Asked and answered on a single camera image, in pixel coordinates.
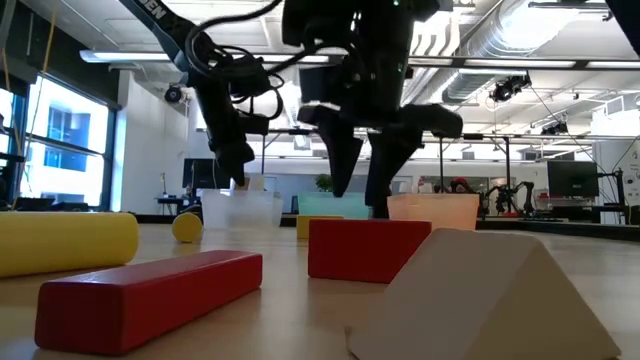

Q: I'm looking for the long ceiling light strip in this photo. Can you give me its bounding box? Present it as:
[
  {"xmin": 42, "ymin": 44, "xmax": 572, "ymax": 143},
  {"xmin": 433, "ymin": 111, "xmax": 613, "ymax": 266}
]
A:
[
  {"xmin": 409, "ymin": 58, "xmax": 640, "ymax": 71},
  {"xmin": 78, "ymin": 48, "xmax": 331, "ymax": 65}
]

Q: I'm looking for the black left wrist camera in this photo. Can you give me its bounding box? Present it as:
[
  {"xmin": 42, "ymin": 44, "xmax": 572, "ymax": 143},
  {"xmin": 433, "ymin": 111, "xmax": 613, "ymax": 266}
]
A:
[{"xmin": 219, "ymin": 53, "xmax": 274, "ymax": 99}]

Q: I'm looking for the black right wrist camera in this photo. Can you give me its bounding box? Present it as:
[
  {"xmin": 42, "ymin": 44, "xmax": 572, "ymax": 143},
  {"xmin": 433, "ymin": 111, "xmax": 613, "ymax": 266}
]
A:
[{"xmin": 298, "ymin": 65, "xmax": 347, "ymax": 104}]

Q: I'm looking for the large window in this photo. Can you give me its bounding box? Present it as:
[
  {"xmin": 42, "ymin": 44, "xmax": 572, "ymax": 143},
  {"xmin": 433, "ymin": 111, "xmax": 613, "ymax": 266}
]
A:
[{"xmin": 0, "ymin": 74, "xmax": 112, "ymax": 211}]

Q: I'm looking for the black table edge frame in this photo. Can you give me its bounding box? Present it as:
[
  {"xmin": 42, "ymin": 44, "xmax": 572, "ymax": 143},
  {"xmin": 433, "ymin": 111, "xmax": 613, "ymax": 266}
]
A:
[{"xmin": 133, "ymin": 213, "xmax": 640, "ymax": 243}]

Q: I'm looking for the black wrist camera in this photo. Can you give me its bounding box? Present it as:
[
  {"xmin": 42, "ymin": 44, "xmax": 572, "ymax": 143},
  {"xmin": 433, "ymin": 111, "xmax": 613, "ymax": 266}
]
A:
[
  {"xmin": 219, "ymin": 53, "xmax": 274, "ymax": 99},
  {"xmin": 298, "ymin": 65, "xmax": 347, "ymax": 104}
]

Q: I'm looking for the orange plastic bin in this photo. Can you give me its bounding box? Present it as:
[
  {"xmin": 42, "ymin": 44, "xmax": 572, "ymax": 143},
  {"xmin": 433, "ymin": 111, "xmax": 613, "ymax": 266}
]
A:
[{"xmin": 387, "ymin": 193, "xmax": 481, "ymax": 232}]

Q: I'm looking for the natural wood triangular block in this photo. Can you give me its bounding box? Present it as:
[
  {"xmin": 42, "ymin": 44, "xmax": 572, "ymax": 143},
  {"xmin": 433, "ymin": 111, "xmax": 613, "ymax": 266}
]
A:
[{"xmin": 346, "ymin": 227, "xmax": 623, "ymax": 360}]

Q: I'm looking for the teal plastic bin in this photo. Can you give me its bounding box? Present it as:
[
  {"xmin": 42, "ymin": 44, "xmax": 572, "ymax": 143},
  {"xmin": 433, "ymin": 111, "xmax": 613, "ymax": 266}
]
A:
[{"xmin": 297, "ymin": 192, "xmax": 372, "ymax": 220}]

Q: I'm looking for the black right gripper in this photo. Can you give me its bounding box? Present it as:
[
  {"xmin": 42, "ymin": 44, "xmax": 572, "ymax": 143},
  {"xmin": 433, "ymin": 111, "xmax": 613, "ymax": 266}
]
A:
[{"xmin": 297, "ymin": 48, "xmax": 464, "ymax": 220}]

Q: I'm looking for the black equipment by window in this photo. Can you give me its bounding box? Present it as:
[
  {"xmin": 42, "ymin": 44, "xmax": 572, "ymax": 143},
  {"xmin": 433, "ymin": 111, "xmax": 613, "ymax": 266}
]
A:
[{"xmin": 0, "ymin": 152, "xmax": 91, "ymax": 213}]

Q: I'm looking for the yellow arch block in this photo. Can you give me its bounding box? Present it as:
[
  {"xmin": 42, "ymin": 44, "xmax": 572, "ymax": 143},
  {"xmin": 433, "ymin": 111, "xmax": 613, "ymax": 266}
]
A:
[{"xmin": 295, "ymin": 214, "xmax": 346, "ymax": 241}]

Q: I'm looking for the yellow wooden cylinder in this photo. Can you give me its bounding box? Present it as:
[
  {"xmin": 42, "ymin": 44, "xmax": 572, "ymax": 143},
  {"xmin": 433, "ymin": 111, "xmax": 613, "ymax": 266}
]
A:
[
  {"xmin": 171, "ymin": 212, "xmax": 204, "ymax": 244},
  {"xmin": 0, "ymin": 211, "xmax": 141, "ymax": 279}
]

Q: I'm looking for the black computer monitor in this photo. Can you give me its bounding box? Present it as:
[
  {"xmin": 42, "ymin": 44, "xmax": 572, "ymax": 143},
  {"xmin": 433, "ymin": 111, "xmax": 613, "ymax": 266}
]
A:
[
  {"xmin": 181, "ymin": 157, "xmax": 232, "ymax": 191},
  {"xmin": 546, "ymin": 159, "xmax": 600, "ymax": 199}
]

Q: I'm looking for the clear plastic bin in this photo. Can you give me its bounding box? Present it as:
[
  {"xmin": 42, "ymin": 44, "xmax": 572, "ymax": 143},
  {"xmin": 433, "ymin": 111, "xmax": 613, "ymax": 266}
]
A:
[{"xmin": 199, "ymin": 188, "xmax": 285, "ymax": 231}]

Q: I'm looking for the round black ceiling camera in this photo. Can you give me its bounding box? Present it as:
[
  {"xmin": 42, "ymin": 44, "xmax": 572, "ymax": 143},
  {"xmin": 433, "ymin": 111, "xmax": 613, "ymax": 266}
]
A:
[{"xmin": 163, "ymin": 83, "xmax": 184, "ymax": 105}]

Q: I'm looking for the silver ventilation duct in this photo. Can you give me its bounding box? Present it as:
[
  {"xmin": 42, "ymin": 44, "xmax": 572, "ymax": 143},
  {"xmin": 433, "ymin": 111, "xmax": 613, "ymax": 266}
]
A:
[{"xmin": 402, "ymin": 0, "xmax": 591, "ymax": 106}]

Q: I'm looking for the dark office desk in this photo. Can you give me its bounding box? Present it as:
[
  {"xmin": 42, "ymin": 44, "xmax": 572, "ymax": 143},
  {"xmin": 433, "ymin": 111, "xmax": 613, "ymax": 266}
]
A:
[{"xmin": 154, "ymin": 196, "xmax": 202, "ymax": 217}]

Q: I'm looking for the white wall poster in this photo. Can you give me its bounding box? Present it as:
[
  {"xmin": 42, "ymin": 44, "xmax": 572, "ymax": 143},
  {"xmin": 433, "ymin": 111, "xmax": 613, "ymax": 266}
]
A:
[{"xmin": 619, "ymin": 149, "xmax": 640, "ymax": 206}]

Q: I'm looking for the long red block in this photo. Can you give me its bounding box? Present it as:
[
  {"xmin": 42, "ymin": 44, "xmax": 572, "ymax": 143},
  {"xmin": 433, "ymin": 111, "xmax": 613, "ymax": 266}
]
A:
[{"xmin": 33, "ymin": 249, "xmax": 264, "ymax": 357}]

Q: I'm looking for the yellow hanging cord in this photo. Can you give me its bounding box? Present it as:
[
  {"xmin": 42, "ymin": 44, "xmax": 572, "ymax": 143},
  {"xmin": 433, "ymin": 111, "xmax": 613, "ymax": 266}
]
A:
[{"xmin": 27, "ymin": 0, "xmax": 57, "ymax": 151}]

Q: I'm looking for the black looped camera cable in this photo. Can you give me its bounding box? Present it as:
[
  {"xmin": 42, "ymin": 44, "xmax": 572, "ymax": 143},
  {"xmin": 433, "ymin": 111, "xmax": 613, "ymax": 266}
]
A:
[{"xmin": 183, "ymin": 0, "xmax": 331, "ymax": 121}]

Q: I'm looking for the red rectangular block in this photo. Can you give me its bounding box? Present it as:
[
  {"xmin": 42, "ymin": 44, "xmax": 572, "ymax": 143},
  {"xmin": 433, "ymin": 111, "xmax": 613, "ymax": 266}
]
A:
[{"xmin": 307, "ymin": 218, "xmax": 433, "ymax": 285}]

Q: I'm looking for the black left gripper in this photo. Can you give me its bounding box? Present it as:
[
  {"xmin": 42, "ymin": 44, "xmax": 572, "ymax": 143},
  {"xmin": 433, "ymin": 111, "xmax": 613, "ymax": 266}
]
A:
[{"xmin": 192, "ymin": 74, "xmax": 272, "ymax": 188}]

